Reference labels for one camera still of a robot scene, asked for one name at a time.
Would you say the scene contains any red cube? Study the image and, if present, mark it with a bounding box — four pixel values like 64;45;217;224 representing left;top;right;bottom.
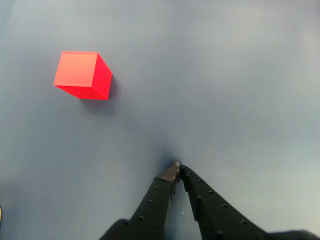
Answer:
53;51;113;101

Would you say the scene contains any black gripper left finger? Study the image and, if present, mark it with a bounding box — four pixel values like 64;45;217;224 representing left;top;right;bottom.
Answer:
99;161;181;240

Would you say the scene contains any dark grey table mat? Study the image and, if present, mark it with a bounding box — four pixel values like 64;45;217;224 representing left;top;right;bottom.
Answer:
0;0;320;240

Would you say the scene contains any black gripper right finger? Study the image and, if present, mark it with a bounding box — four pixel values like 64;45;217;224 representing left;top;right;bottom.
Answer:
179;164;270;240

